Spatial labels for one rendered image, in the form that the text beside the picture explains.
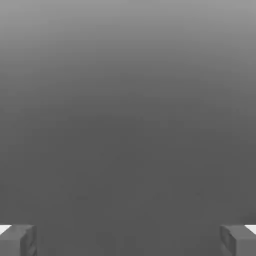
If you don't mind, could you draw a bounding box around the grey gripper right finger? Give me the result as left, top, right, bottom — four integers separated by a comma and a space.
219, 224, 256, 256

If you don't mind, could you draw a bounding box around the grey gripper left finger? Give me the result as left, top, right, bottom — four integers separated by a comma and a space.
0, 224, 38, 256

